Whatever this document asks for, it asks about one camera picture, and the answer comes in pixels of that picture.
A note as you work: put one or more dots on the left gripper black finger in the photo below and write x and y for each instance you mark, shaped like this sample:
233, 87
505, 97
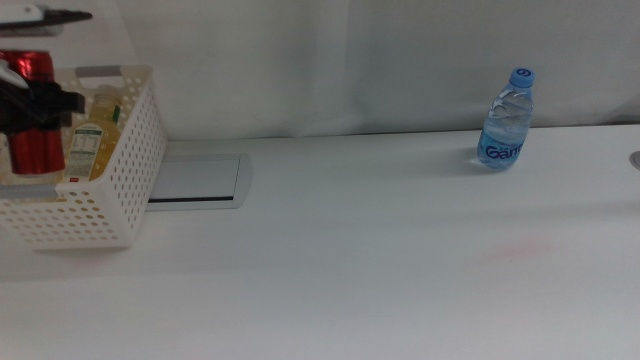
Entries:
70, 104

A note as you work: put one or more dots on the red soda can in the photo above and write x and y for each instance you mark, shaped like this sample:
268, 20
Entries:
37, 152

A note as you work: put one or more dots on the yellow juice bottle white cap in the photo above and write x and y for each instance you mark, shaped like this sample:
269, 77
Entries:
95, 145

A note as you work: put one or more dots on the clear water bottle blue cap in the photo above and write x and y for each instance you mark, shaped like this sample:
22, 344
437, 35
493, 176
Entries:
505, 130

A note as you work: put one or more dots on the white perforated plastic basket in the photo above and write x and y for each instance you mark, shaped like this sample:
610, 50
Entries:
125, 200

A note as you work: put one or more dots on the white fabric backdrop curtain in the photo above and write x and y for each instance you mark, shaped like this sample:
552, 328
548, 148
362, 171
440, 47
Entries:
350, 65

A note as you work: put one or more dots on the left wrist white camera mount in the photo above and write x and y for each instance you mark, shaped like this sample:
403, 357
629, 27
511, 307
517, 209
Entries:
17, 12

